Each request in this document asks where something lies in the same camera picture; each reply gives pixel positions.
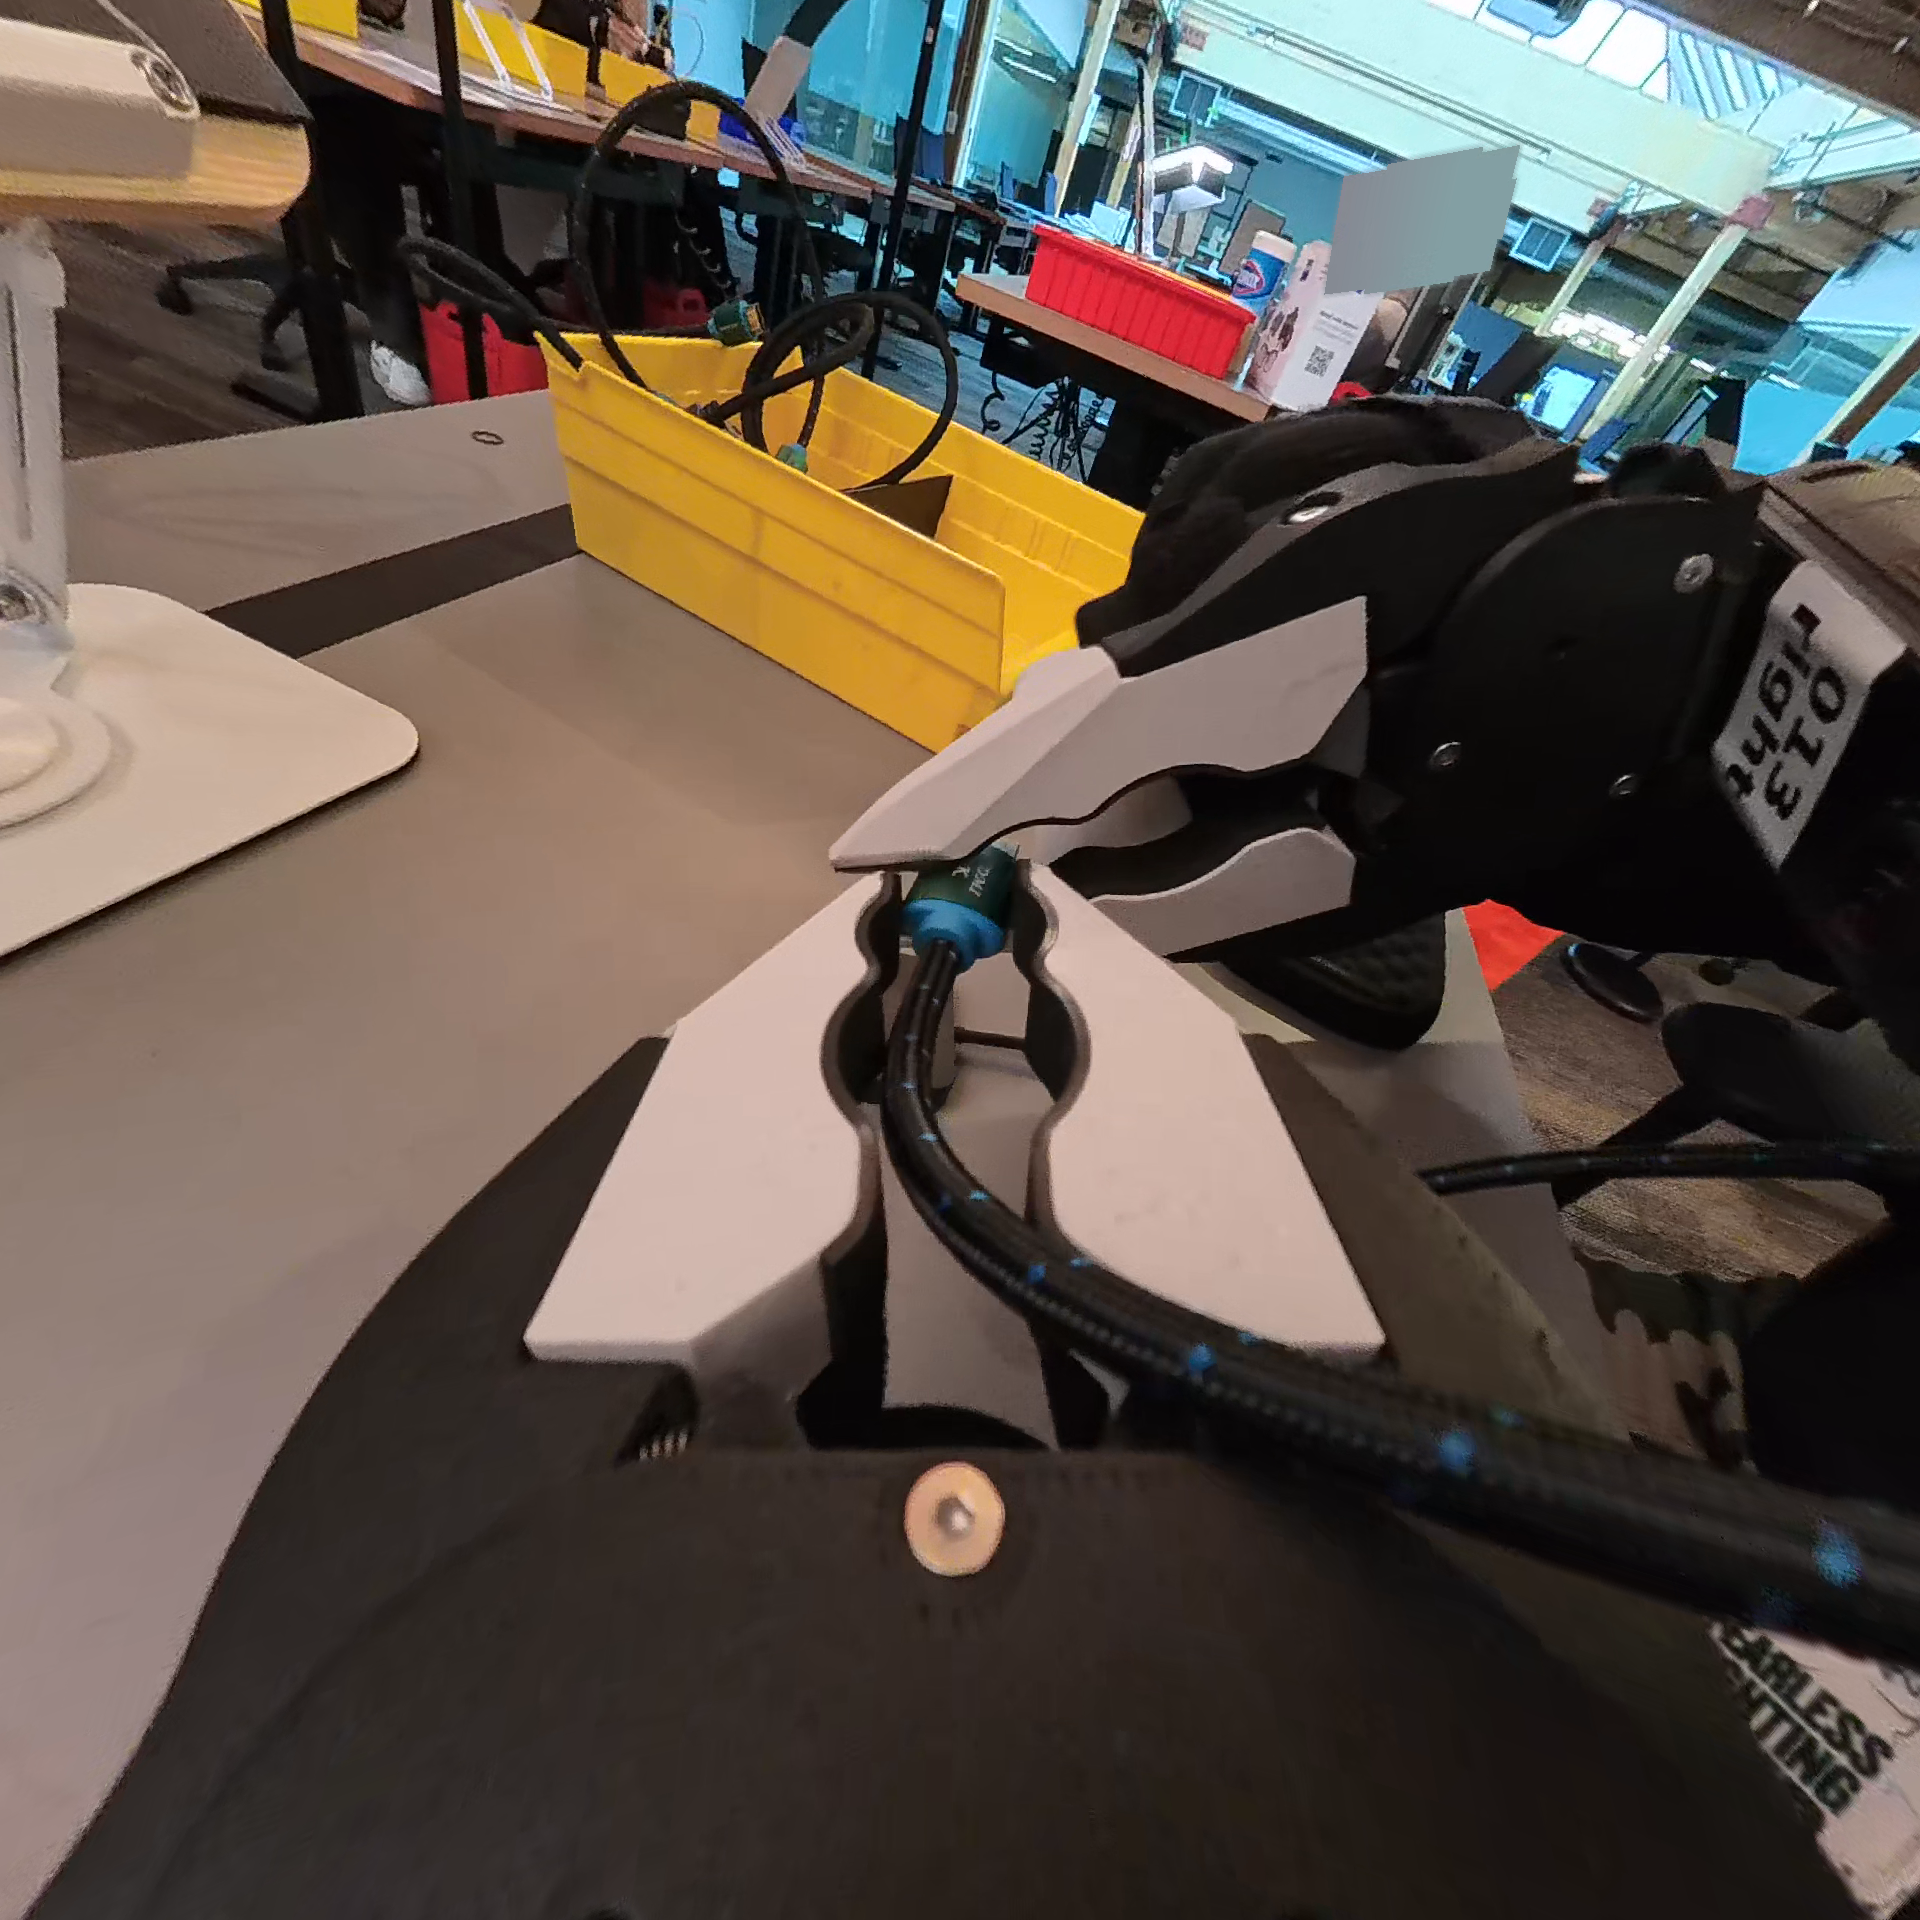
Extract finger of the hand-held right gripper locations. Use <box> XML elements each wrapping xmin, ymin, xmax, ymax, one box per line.
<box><xmin>828</xmin><ymin>597</ymin><xmax>1376</xmax><ymax>874</ymax></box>
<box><xmin>1033</xmin><ymin>781</ymin><xmax>1361</xmax><ymax>962</ymax></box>

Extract brown wooden table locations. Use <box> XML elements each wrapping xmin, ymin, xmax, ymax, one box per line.
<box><xmin>956</xmin><ymin>275</ymin><xmax>1277</xmax><ymax>427</ymax></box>

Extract yellow plastic bin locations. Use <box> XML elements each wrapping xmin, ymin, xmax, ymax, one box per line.
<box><xmin>541</xmin><ymin>332</ymin><xmax>1150</xmax><ymax>752</ymax></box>

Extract red plastic crate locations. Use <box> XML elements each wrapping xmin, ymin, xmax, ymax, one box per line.
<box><xmin>419</xmin><ymin>301</ymin><xmax>552</xmax><ymax>404</ymax></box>

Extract black textured wrist rest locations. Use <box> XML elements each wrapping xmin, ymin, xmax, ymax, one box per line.
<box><xmin>1260</xmin><ymin>912</ymin><xmax>1452</xmax><ymax>1052</ymax></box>

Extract person's camouflage trousers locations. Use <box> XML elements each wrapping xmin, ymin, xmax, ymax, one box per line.
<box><xmin>1573</xmin><ymin>1257</ymin><xmax>1757</xmax><ymax>1465</ymax></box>

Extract red plastic bin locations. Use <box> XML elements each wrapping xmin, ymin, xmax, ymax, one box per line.
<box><xmin>1025</xmin><ymin>225</ymin><xmax>1260</xmax><ymax>380</ymax></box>

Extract yellow storage tray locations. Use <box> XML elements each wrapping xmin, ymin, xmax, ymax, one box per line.
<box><xmin>261</xmin><ymin>0</ymin><xmax>707</xmax><ymax>115</ymax></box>

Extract orange plastic object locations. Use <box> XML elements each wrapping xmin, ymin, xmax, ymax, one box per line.
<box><xmin>1462</xmin><ymin>900</ymin><xmax>1569</xmax><ymax>992</ymax></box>

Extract black blue-speckled hdmi cable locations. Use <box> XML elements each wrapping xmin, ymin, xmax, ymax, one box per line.
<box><xmin>741</xmin><ymin>288</ymin><xmax>962</xmax><ymax>491</ymax></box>
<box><xmin>573</xmin><ymin>82</ymin><xmax>823</xmax><ymax>453</ymax></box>
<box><xmin>882</xmin><ymin>843</ymin><xmax>1920</xmax><ymax>1661</ymax></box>

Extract light wooden table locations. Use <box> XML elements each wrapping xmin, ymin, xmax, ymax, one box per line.
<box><xmin>0</xmin><ymin>116</ymin><xmax>314</xmax><ymax>230</ymax></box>

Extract white printed poster box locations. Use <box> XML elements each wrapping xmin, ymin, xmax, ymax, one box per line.
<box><xmin>1252</xmin><ymin>241</ymin><xmax>1381</xmax><ymax>414</ymax></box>

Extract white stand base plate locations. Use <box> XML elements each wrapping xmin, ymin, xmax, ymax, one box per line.
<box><xmin>0</xmin><ymin>0</ymin><xmax>421</xmax><ymax>961</ymax></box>

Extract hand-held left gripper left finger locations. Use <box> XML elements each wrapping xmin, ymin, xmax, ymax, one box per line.
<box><xmin>521</xmin><ymin>876</ymin><xmax>901</xmax><ymax>1379</ymax></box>

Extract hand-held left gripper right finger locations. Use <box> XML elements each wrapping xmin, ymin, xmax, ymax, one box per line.
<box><xmin>1020</xmin><ymin>867</ymin><xmax>1386</xmax><ymax>1362</ymax></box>

